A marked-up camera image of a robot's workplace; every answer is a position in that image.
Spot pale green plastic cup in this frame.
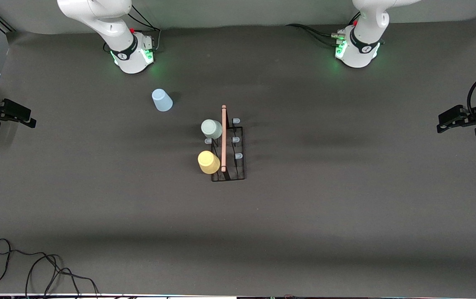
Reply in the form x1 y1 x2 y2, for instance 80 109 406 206
201 119 223 140

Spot yellow plastic cup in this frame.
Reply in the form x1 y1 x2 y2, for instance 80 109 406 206
197 150 221 175

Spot black wire cup holder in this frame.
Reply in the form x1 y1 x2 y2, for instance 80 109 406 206
204 105 247 182

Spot light blue plastic cup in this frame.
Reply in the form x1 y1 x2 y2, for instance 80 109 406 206
152 88 173 112

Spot black right base cable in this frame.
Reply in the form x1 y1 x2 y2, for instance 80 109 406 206
103 3 162 54

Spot black base cable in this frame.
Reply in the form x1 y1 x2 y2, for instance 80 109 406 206
103 3 162 54
286 23 344 47

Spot black left base cable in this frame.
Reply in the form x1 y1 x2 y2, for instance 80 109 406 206
286 23 344 47

